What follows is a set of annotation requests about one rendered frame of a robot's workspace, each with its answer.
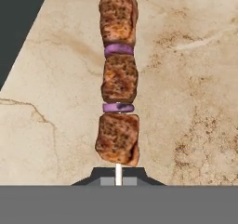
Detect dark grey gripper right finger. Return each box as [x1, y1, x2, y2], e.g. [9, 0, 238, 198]
[121, 166, 167, 187]

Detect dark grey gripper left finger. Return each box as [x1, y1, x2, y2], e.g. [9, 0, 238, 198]
[71, 166, 117, 187]

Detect brown meat kebab skewer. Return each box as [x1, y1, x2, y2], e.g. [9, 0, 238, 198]
[94, 0, 140, 187]

